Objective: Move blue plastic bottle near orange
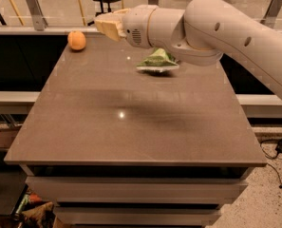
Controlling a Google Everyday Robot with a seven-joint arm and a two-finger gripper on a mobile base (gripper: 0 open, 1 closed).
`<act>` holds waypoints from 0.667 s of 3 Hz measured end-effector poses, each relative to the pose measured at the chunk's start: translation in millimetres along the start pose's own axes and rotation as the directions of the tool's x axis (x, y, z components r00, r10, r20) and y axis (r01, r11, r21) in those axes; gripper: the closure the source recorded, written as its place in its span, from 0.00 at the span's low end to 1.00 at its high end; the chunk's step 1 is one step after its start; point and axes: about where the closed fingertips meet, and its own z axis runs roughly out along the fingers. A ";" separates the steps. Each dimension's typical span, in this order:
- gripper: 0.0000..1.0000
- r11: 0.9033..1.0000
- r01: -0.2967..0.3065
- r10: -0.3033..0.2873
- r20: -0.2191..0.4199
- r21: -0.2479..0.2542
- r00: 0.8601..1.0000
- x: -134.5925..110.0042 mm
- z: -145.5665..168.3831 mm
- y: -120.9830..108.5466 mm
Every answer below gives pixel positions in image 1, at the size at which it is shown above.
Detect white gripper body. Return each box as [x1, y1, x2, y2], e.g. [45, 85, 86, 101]
[122, 5, 158, 48]

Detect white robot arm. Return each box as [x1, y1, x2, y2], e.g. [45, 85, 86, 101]
[94, 0, 282, 100]

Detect orange fruit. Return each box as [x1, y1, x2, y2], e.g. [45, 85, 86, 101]
[67, 31, 86, 50]

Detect green chip bag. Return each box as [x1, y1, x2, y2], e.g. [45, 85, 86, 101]
[136, 48, 179, 72]

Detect yellow wooden stick middle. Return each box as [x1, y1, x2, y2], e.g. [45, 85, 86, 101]
[77, 0, 87, 26]

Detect yellow wooden stick left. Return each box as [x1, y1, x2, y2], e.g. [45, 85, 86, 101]
[9, 0, 25, 26]

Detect upper grey drawer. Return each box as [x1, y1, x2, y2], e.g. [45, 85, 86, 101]
[27, 177, 248, 204]

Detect grey drawer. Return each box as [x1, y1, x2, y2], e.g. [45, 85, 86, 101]
[27, 177, 248, 204]
[54, 207, 220, 226]

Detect lower grey drawer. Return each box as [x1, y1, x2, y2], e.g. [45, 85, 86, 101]
[54, 207, 220, 226]

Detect clutter pile under table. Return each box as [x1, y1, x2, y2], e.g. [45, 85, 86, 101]
[0, 194, 55, 228]

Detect left metal railing bracket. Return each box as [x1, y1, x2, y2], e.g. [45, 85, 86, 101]
[26, 0, 47, 31]

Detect right metal railing bracket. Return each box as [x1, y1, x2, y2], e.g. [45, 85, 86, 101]
[261, 0, 282, 28]

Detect black power adapter cable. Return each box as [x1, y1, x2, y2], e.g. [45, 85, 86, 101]
[259, 138, 282, 192]

